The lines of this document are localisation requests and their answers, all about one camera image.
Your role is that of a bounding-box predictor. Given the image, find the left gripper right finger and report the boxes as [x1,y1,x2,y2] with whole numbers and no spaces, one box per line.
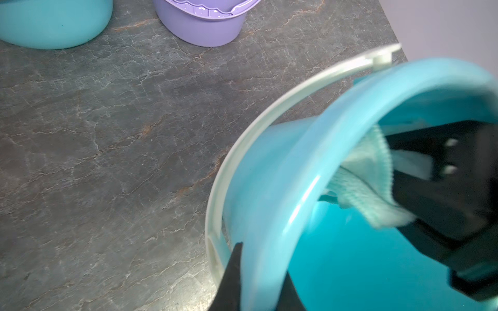
[276,273,306,311]

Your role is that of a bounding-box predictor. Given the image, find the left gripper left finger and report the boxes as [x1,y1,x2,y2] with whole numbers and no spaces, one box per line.
[208,242,243,311]

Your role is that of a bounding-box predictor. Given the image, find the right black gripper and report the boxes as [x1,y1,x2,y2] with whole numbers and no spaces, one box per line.
[387,121,497,301]

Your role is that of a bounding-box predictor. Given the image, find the light green microfiber cloth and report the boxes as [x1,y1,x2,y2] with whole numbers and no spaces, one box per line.
[323,125,434,229]

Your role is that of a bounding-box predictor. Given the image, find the purple plastic bucket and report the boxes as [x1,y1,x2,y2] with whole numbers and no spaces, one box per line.
[153,0,259,47]

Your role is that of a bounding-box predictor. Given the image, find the teal plastic bucket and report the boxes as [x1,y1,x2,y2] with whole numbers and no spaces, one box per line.
[205,44,497,310]
[1,0,114,50]

